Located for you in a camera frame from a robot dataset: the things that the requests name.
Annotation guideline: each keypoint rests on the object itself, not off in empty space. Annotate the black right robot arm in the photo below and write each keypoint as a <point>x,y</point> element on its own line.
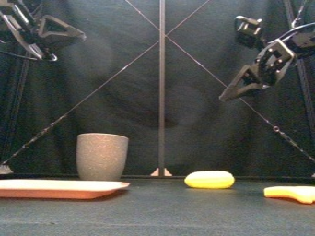
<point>303,40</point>

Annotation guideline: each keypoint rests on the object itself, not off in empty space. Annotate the yellow toy corn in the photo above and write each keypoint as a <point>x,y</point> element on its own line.
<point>208,179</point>

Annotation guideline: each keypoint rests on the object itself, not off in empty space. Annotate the grey speckled cup bowl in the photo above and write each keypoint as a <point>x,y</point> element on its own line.
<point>101,156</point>

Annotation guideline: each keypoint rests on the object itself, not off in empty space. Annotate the black cloth backdrop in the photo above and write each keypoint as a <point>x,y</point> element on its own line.
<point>122,76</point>

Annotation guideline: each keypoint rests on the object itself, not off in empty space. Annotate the flat yellow toy piece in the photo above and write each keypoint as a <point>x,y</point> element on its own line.
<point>292,193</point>

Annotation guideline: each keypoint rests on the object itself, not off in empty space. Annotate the pink and white tray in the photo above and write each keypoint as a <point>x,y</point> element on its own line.
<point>57,188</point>

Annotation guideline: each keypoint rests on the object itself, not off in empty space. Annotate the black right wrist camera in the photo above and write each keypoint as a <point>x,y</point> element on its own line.
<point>248,30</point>

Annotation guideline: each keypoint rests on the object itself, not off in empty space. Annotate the black vertical frame post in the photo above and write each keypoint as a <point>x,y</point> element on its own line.
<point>161,92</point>

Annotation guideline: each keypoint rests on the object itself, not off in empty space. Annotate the white corner bracket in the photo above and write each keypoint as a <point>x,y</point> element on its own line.
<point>312,175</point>
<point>4,169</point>
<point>161,172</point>

